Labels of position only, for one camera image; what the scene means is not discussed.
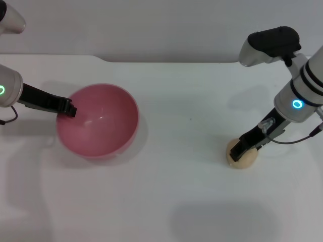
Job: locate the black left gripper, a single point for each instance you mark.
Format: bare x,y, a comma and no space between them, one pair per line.
40,99

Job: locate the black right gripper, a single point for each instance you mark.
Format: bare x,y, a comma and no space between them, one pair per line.
257,137

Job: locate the beige egg yolk pastry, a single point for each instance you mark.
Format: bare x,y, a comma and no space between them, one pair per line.
246,161

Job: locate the pink plastic bowl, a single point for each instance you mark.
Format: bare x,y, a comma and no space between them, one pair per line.
106,131

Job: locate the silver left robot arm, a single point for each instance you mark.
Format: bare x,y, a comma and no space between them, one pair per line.
10,85

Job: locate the left wrist camera housing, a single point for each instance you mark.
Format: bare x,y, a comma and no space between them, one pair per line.
11,19

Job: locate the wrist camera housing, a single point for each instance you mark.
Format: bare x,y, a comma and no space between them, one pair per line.
11,19
272,44

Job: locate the right wrist camera housing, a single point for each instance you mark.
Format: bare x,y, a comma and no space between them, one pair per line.
272,44

